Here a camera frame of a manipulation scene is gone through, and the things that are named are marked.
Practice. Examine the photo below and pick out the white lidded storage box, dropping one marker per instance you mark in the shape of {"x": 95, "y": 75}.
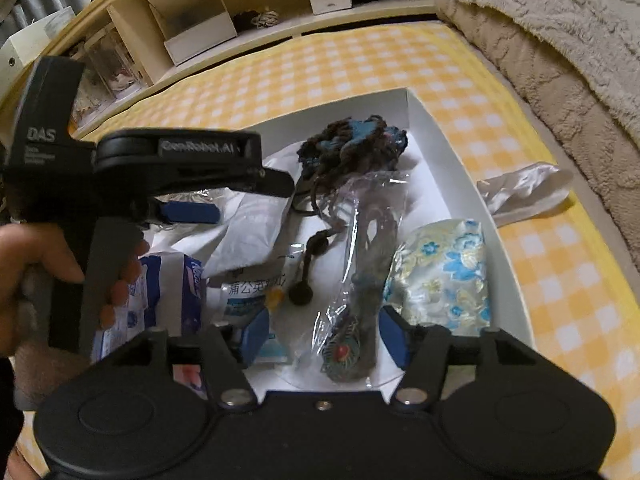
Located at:
{"x": 35, "y": 40}

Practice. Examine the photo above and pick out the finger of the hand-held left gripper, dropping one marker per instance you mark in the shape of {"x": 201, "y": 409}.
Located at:
{"x": 265, "y": 184}
{"x": 192, "y": 212}

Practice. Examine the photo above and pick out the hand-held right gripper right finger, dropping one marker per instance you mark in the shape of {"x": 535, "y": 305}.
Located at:
{"x": 395, "y": 335}

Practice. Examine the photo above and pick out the yellow checked bed sheet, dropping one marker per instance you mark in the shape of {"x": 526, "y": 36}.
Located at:
{"x": 565, "y": 310}

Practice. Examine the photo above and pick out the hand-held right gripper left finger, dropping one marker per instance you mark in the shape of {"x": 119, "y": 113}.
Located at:
{"x": 255, "y": 335}

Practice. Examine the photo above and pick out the wooden headboard shelf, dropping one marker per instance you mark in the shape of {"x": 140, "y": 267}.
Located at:
{"x": 280, "y": 35}

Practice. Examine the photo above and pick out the clear case with doll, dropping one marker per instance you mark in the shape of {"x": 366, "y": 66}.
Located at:
{"x": 95, "y": 100}
{"x": 120, "y": 67}

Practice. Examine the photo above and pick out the crumpled white plastic wrapper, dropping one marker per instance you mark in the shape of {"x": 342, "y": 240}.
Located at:
{"x": 525, "y": 187}

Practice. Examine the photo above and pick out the dark knitted yarn pouch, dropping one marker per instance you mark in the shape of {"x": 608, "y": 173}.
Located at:
{"x": 350, "y": 145}

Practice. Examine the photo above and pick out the person's left hand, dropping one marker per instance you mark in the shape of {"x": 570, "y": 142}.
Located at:
{"x": 30, "y": 260}

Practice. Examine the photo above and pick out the person's left forearm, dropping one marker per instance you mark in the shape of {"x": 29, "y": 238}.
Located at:
{"x": 40, "y": 380}

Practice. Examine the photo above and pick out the clear bag with brown ornament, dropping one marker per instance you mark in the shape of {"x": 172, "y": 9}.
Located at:
{"x": 367, "y": 260}

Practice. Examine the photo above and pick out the white cardboard box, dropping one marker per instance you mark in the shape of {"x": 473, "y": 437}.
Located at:
{"x": 450, "y": 190}

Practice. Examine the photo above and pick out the blue tissue packet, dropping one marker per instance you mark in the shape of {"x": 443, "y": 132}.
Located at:
{"x": 170, "y": 285}

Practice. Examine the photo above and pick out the pile of small trinkets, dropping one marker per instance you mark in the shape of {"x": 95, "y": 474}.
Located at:
{"x": 260, "y": 20}

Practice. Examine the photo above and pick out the open white shelf box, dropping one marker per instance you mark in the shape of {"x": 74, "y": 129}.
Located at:
{"x": 200, "y": 40}

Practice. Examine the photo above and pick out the beige fluffy blanket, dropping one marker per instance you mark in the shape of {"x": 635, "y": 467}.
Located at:
{"x": 550, "y": 35}

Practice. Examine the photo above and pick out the blue-white wet wipe packet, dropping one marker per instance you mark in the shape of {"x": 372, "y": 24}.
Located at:
{"x": 247, "y": 300}

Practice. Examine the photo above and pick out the floral brocade pouch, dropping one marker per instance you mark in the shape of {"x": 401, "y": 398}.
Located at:
{"x": 445, "y": 270}

